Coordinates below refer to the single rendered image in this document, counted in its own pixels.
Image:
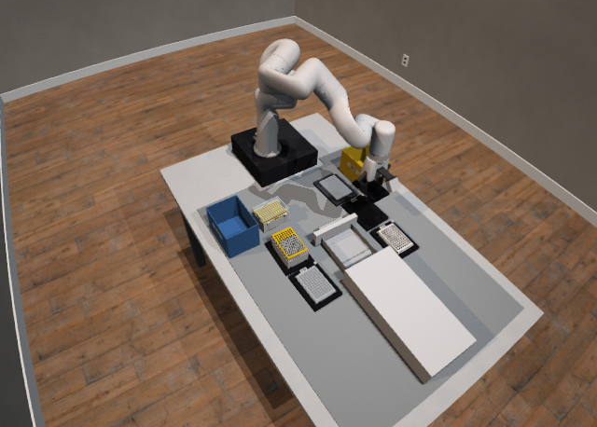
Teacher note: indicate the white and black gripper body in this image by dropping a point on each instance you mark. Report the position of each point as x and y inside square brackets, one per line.
[370, 166]

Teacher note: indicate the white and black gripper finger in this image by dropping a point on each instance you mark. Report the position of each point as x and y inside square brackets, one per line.
[363, 186]
[380, 179]

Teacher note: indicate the yellow open-top bin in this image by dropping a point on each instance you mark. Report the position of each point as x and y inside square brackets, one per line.
[348, 165]

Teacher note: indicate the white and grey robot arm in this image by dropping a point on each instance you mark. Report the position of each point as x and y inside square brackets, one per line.
[279, 87]

